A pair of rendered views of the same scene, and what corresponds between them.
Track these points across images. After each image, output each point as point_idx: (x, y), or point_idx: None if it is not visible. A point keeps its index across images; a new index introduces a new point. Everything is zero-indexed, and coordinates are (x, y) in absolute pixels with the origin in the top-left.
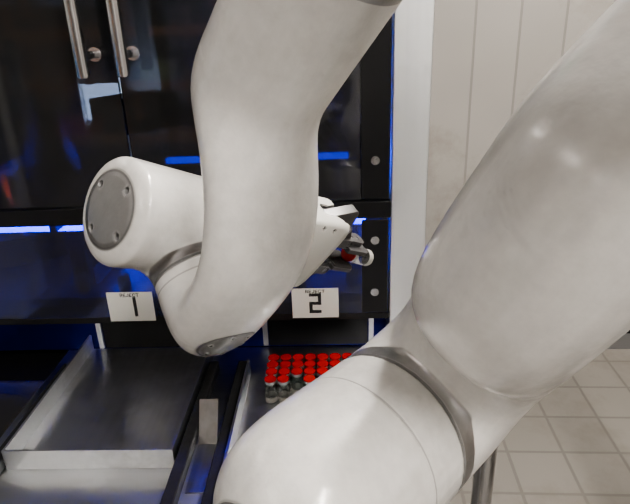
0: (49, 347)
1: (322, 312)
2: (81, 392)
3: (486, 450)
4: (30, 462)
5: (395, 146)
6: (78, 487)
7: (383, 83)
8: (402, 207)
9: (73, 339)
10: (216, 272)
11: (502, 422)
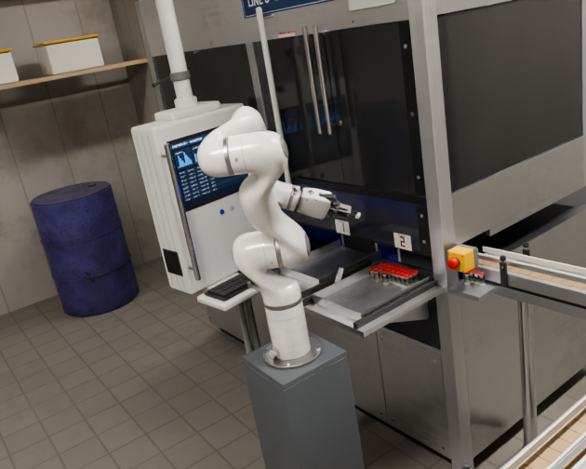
0: (327, 241)
1: (406, 247)
2: (320, 259)
3: (286, 254)
4: (286, 272)
5: (424, 171)
6: None
7: (418, 142)
8: (430, 201)
9: (335, 239)
10: None
11: (284, 247)
